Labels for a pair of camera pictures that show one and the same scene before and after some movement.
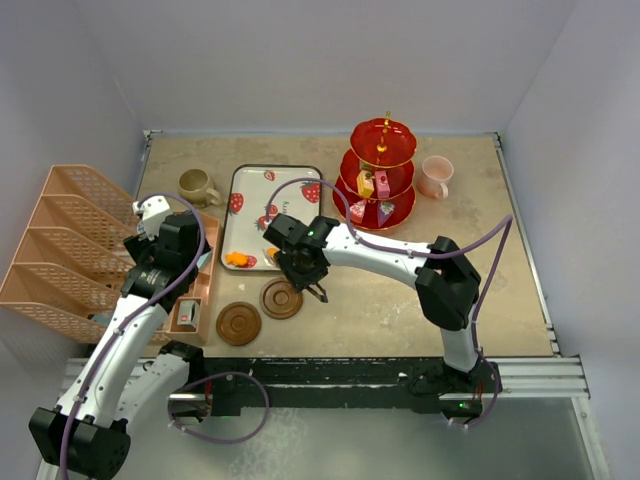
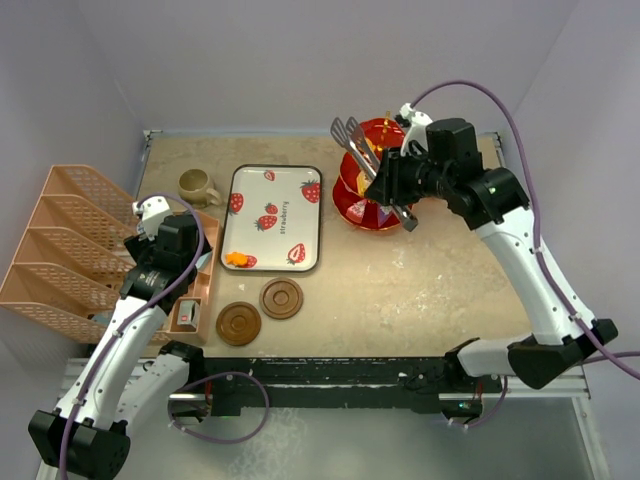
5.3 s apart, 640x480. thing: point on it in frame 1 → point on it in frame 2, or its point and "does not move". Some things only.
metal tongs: (321, 297) → (348, 135)
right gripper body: (300, 274) → (409, 176)
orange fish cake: (236, 258) does not move
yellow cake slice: (365, 183) does not move
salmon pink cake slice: (357, 211) does not move
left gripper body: (142, 244) does not move
